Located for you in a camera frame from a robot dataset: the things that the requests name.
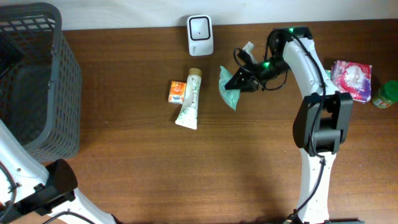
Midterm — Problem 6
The teal wet wipes pouch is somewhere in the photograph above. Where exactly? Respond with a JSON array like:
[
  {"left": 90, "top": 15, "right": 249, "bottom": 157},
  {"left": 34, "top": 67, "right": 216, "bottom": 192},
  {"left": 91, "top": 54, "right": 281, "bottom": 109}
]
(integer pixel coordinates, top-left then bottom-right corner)
[{"left": 219, "top": 66, "right": 240, "bottom": 111}]

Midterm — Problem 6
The small teal box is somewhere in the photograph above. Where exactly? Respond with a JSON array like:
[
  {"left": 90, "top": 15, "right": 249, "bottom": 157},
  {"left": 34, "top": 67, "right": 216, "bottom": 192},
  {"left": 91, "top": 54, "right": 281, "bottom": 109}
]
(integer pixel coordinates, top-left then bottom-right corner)
[{"left": 325, "top": 70, "right": 331, "bottom": 80}]

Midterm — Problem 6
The white tube with tan cap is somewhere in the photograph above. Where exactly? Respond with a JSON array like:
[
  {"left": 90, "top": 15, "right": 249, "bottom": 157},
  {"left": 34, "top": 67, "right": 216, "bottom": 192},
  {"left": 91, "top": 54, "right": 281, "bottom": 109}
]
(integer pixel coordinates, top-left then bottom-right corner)
[{"left": 175, "top": 68, "right": 202, "bottom": 129}]

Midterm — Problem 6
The small orange box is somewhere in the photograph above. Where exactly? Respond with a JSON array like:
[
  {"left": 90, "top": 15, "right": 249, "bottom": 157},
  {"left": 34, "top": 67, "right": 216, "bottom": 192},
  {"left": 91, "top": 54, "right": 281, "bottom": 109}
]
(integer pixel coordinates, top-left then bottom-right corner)
[{"left": 168, "top": 81, "right": 186, "bottom": 105}]

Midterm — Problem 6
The red purple tissue pack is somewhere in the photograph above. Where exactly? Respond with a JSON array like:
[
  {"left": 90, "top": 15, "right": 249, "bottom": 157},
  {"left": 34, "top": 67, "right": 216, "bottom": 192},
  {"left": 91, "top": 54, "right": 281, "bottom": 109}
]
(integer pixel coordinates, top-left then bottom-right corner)
[{"left": 331, "top": 60, "right": 372, "bottom": 103}]

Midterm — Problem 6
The green jar with green lid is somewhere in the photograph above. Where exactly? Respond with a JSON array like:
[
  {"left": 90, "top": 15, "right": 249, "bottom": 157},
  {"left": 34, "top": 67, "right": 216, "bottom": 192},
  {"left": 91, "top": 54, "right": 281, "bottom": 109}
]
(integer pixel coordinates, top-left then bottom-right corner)
[{"left": 371, "top": 80, "right": 397, "bottom": 109}]

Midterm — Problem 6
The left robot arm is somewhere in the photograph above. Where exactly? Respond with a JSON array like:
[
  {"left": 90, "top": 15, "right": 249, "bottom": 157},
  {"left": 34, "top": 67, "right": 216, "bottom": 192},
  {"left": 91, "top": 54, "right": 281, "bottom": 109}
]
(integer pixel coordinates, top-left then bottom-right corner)
[{"left": 1, "top": 122, "right": 119, "bottom": 224}]

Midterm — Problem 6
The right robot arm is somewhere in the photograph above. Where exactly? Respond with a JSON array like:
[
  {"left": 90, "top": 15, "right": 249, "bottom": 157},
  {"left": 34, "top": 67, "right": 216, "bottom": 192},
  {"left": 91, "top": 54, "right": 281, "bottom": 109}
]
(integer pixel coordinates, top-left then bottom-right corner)
[{"left": 224, "top": 26, "right": 353, "bottom": 223}]

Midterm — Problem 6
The grey plastic mesh basket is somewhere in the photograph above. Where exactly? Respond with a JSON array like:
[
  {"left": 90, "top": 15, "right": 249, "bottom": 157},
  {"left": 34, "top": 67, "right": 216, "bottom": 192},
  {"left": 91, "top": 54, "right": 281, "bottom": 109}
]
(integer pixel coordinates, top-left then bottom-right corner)
[{"left": 1, "top": 2, "right": 83, "bottom": 162}]

